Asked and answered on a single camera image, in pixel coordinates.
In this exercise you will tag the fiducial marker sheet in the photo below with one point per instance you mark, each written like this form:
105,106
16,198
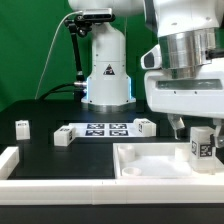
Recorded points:
105,130

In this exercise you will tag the grey depth camera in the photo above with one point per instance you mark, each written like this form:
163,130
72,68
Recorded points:
97,14

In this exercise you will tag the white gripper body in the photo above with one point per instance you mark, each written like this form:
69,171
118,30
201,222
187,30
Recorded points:
202,96

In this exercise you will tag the white U-shaped fence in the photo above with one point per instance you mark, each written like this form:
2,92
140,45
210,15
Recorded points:
209,189

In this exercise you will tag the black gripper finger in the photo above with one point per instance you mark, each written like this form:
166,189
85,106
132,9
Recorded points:
219,132
176,123

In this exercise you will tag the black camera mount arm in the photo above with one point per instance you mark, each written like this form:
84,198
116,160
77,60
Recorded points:
77,28

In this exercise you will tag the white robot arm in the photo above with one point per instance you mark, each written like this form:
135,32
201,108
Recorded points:
184,72

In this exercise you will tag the white square tabletop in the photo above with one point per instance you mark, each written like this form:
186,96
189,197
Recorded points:
160,161

